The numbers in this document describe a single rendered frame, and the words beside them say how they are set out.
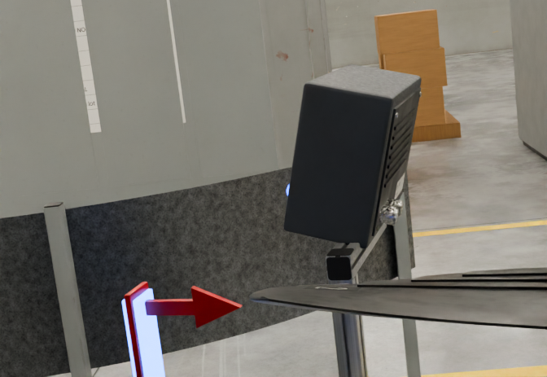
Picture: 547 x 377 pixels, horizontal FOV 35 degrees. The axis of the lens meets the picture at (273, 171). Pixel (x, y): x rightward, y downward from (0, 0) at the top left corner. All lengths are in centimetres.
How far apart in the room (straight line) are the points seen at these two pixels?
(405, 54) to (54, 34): 342
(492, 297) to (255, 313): 187
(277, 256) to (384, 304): 188
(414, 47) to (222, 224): 635
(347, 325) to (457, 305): 65
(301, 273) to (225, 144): 416
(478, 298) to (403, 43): 799
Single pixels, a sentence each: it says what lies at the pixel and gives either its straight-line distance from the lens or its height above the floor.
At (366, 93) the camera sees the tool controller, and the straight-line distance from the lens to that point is 103.
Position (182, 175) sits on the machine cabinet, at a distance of 651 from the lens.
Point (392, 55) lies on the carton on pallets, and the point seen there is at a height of 85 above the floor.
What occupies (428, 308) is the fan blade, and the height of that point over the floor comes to 120.
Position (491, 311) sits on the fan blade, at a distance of 40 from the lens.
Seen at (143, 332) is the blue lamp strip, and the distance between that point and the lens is 51.
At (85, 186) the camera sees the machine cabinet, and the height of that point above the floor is 25.
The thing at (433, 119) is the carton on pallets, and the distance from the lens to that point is 848.
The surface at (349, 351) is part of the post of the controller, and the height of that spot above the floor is 93.
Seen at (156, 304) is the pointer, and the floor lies 118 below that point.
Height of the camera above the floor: 134
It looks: 10 degrees down
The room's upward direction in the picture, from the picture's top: 7 degrees counter-clockwise
